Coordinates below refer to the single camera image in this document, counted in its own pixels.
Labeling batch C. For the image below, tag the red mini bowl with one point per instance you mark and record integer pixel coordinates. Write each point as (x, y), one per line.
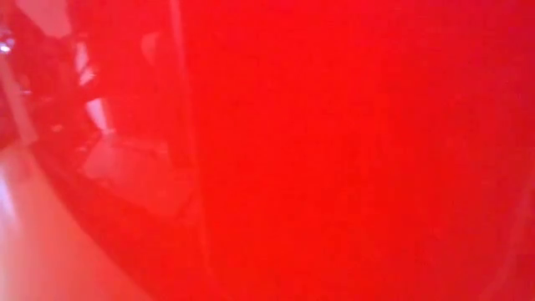
(334, 150)

